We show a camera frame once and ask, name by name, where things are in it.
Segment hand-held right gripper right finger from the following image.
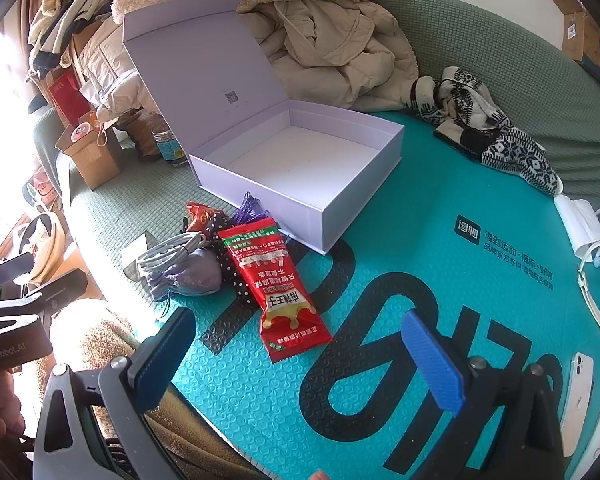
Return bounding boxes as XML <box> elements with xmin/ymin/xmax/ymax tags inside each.
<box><xmin>401</xmin><ymin>310</ymin><xmax>566</xmax><ymax>480</ymax></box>

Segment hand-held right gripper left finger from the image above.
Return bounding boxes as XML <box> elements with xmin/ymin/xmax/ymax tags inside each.
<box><xmin>32</xmin><ymin>306</ymin><xmax>197</xmax><ymax>480</ymax></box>

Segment purple satin pouch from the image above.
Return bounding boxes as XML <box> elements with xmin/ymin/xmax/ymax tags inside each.
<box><xmin>147</xmin><ymin>247</ymin><xmax>226</xmax><ymax>306</ymax></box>

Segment charger block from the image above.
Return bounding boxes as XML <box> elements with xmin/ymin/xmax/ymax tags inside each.
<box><xmin>121</xmin><ymin>247</ymin><xmax>148</xmax><ymax>278</ymax></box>

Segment white cable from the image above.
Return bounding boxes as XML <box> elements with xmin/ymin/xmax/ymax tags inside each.
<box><xmin>136</xmin><ymin>231</ymin><xmax>206</xmax><ymax>277</ymax></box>

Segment polka-dot scrunchie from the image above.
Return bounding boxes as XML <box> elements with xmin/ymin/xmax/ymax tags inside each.
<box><xmin>207</xmin><ymin>212</ymin><xmax>261</xmax><ymax>308</ymax></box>

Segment long red snack packet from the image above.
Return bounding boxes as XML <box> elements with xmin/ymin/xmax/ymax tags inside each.
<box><xmin>217</xmin><ymin>221</ymin><xmax>332</xmax><ymax>363</ymax></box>

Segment white lidded gift box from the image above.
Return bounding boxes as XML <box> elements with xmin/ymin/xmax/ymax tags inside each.
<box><xmin>121</xmin><ymin>0</ymin><xmax>406</xmax><ymax>255</ymax></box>

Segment person's left hand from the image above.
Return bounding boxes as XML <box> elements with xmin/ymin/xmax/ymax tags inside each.
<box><xmin>0</xmin><ymin>371</ymin><xmax>28</xmax><ymax>443</ymax></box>

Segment teal foam mat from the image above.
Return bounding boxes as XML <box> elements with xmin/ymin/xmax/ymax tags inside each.
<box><xmin>152</xmin><ymin>110</ymin><xmax>600</xmax><ymax>480</ymax></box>

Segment small red snack packet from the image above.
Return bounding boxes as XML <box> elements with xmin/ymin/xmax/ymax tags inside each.
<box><xmin>185</xmin><ymin>202</ymin><xmax>226</xmax><ymax>233</ymax></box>

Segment white smartphone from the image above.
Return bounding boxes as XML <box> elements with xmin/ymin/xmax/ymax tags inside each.
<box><xmin>560</xmin><ymin>352</ymin><xmax>595</xmax><ymax>456</ymax></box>

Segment purple tassel fan ornament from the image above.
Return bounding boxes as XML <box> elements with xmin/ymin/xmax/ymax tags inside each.
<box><xmin>230</xmin><ymin>191</ymin><xmax>276</xmax><ymax>228</ymax></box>

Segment small brown cardboard box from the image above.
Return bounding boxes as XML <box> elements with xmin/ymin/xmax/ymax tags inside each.
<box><xmin>55</xmin><ymin>120</ymin><xmax>123</xmax><ymax>191</ymax></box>

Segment glass jar blue label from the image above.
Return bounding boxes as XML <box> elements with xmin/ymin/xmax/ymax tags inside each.
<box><xmin>151</xmin><ymin>128</ymin><xmax>188</xmax><ymax>165</ymax></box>

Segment brown crinkled bag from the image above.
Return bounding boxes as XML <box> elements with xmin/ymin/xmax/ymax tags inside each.
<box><xmin>117</xmin><ymin>110</ymin><xmax>162</xmax><ymax>161</ymax></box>

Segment red paper bag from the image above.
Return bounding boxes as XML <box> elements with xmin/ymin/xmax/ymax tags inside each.
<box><xmin>45</xmin><ymin>70</ymin><xmax>93</xmax><ymax>128</ymax></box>

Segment white puffer jacket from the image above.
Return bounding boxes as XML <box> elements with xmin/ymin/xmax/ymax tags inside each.
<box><xmin>80</xmin><ymin>20</ymin><xmax>156</xmax><ymax>116</ymax></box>

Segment pile of clothes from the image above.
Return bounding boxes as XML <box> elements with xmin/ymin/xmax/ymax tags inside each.
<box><xmin>27</xmin><ymin>0</ymin><xmax>126</xmax><ymax>81</ymax></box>

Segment green textured bed cover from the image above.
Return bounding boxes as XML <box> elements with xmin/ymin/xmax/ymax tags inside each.
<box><xmin>32</xmin><ymin>0</ymin><xmax>600</xmax><ymax>321</ymax></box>

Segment beige coat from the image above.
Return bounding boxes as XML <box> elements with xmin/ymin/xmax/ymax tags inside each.
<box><xmin>237</xmin><ymin>0</ymin><xmax>421</xmax><ymax>111</ymax></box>

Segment large open cardboard box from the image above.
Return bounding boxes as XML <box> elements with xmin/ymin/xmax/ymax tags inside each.
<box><xmin>542</xmin><ymin>0</ymin><xmax>600</xmax><ymax>63</ymax></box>

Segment beige bag black straps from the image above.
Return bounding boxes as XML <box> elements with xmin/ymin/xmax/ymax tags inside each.
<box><xmin>20</xmin><ymin>212</ymin><xmax>76</xmax><ymax>286</ymax></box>

